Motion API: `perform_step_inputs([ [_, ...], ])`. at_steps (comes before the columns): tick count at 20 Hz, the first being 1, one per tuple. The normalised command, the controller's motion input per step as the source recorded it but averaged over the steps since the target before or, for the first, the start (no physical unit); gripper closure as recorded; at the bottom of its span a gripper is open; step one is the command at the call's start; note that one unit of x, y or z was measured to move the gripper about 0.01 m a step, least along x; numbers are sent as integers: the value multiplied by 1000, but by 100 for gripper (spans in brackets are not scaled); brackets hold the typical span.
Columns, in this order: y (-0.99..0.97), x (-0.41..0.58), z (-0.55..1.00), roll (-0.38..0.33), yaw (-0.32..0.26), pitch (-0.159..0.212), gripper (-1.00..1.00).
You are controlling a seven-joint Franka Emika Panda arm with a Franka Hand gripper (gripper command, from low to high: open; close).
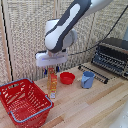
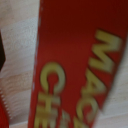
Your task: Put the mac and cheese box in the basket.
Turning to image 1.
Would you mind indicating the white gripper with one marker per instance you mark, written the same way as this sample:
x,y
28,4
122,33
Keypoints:
x,y
50,59

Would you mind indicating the white grey Franka robot arm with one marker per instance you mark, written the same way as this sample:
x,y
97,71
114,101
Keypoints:
x,y
66,20

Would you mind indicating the red bowl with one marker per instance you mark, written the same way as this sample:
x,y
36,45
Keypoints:
x,y
67,78

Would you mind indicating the blue cup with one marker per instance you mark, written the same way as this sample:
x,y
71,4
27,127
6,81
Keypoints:
x,y
87,81

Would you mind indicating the black silver toaster oven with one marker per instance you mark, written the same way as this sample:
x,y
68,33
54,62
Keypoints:
x,y
111,56

